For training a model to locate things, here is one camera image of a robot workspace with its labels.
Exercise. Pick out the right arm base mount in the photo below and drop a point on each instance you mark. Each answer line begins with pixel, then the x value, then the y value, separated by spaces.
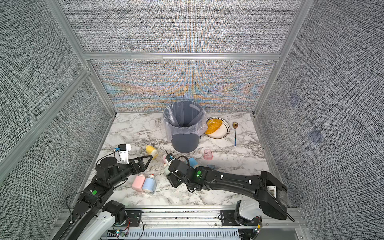
pixel 230 218

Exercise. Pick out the bright blue pencil sharpener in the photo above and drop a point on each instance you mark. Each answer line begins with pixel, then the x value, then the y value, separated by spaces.
pixel 193 162

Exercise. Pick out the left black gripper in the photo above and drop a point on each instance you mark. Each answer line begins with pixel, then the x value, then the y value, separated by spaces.
pixel 142 167

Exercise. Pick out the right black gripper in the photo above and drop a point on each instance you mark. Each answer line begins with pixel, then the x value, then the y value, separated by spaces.
pixel 171 178

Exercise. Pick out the aluminium front rail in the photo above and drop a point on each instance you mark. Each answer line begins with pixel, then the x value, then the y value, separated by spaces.
pixel 197 217

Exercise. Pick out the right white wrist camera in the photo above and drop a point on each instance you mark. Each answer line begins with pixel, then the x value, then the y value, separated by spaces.
pixel 169 158

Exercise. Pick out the clear plastic bin liner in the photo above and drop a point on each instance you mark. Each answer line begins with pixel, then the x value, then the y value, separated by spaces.
pixel 184 117

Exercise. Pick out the light blue pencil sharpener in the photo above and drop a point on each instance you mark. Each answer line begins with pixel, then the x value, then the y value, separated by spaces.
pixel 150 184

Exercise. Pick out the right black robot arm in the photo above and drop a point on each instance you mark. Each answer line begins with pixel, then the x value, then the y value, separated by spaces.
pixel 265 188

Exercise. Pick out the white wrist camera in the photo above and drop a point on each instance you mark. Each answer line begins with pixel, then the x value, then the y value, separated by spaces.
pixel 123 153
pixel 169 158

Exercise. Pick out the gold blue spoon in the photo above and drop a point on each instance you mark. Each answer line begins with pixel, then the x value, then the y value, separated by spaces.
pixel 235 126

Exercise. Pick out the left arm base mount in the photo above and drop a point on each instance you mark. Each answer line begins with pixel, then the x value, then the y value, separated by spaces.
pixel 132 219

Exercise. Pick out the green pencil sharpener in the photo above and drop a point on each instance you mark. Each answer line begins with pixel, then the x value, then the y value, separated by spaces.
pixel 166 169

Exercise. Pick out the yellow white patterned bowl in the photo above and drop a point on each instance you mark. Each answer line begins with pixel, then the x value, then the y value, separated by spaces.
pixel 218 128

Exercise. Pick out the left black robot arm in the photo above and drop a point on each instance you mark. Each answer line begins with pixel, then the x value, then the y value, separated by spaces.
pixel 94 199

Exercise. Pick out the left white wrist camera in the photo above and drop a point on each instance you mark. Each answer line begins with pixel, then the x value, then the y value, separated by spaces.
pixel 123 153

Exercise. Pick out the yellow pencil sharpener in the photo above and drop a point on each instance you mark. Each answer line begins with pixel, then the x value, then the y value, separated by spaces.
pixel 152 151

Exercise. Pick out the clear pink shavings tray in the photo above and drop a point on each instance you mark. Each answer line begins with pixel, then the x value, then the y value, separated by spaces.
pixel 208 154

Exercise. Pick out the dark grey trash bin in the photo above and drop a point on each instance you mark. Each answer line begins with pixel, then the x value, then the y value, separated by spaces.
pixel 185 143

